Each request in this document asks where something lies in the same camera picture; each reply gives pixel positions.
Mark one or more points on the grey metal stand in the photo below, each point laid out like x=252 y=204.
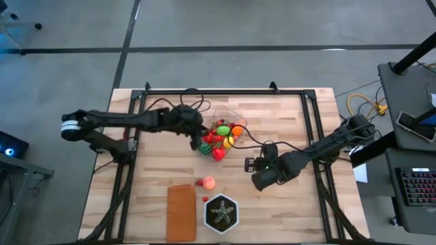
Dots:
x=30 y=169

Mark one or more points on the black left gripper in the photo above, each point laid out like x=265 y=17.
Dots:
x=184 y=119

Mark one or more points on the white paper sheet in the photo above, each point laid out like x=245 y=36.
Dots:
x=361 y=171

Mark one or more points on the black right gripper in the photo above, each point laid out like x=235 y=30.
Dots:
x=286 y=165

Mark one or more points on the orange toy mandarin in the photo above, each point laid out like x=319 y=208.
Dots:
x=237 y=130

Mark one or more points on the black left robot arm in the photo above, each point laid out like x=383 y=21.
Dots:
x=119 y=119

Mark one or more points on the black computer with blue light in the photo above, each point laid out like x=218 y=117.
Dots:
x=17 y=146

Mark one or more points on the red toy tomato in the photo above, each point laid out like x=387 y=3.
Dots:
x=218 y=154

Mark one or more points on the clear plastic tupperware container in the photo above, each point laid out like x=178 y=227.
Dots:
x=218 y=114

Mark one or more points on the backlit keyboard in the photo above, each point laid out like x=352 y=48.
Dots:
x=419 y=187

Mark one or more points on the black frame bracket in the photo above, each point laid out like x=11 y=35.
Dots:
x=147 y=86
x=273 y=87

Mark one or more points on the grey chair base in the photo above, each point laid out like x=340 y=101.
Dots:
x=24 y=24

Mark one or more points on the toy peach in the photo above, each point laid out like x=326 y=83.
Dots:
x=208 y=183

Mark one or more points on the light green toy melon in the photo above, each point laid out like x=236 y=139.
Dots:
x=223 y=130

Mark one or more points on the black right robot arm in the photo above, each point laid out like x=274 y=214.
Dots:
x=323 y=146

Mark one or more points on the striped green toy watermelon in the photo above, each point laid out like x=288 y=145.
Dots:
x=205 y=149

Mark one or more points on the smartphone in pale case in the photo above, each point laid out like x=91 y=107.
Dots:
x=413 y=126

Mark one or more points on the orange folded cloth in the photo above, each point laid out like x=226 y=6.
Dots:
x=181 y=213

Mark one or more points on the black stand foot bar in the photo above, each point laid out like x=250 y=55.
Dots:
x=369 y=154

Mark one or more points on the black pole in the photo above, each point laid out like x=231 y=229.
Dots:
x=413 y=54

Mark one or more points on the green star-shaped succulent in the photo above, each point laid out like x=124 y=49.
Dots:
x=222 y=212

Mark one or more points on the grey desk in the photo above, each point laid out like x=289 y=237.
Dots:
x=395 y=200

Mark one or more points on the red toy bell pepper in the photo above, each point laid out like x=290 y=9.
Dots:
x=207 y=138

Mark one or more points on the grey cart top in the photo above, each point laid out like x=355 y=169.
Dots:
x=405 y=92

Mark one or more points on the white hexagonal planter pot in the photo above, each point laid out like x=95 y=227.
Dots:
x=207 y=223

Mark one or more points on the yellow toy bell pepper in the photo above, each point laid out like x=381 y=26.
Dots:
x=228 y=142

